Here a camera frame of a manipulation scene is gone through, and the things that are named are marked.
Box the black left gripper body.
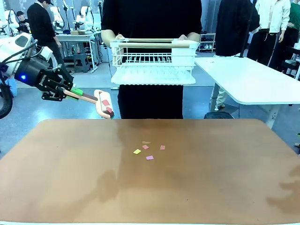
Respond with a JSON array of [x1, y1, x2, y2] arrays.
[[14, 57, 62, 91]]

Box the lint roller with beige handle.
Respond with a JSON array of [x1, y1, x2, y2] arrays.
[[62, 88, 115, 120]]

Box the white plastic drain tray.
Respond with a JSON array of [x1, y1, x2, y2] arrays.
[[110, 66, 196, 86]]

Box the white wire dish rack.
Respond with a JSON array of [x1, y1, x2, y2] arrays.
[[110, 37, 200, 71]]

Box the person's left forearm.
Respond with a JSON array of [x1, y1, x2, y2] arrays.
[[186, 31, 200, 43]]

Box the person's right forearm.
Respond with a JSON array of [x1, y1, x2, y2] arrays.
[[101, 29, 120, 47]]

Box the grey step stool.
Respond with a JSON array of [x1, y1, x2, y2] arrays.
[[73, 53, 91, 74]]

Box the white background work table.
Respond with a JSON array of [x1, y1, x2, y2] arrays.
[[55, 32, 102, 71]]

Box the standing man in black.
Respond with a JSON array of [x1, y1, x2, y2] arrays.
[[26, 0, 63, 67]]

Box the seated person in black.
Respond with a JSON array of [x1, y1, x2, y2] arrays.
[[15, 10, 31, 34]]

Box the person's black T-shirt torso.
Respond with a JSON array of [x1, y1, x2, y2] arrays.
[[101, 0, 203, 120]]

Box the wooden shoe rack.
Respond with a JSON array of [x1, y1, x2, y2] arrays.
[[198, 32, 216, 53]]

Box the black stool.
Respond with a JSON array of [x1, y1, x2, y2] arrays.
[[203, 112, 235, 120]]

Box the bystander in black coat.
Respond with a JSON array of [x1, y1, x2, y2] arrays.
[[215, 0, 260, 57]]

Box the white side table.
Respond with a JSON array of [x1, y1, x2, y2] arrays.
[[195, 57, 300, 130]]

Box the black stand pole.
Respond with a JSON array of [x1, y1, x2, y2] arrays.
[[238, 0, 256, 59]]

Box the bystander in white jacket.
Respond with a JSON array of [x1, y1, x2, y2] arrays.
[[247, 0, 292, 67]]

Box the bystander in green top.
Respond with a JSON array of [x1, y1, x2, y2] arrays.
[[275, 0, 300, 72]]

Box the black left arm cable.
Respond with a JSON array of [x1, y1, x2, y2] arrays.
[[0, 39, 38, 65]]

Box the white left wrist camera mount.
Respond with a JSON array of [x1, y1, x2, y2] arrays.
[[35, 46, 54, 63]]

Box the black left corrugated cable sleeve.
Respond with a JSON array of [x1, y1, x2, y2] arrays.
[[0, 70, 14, 120]]

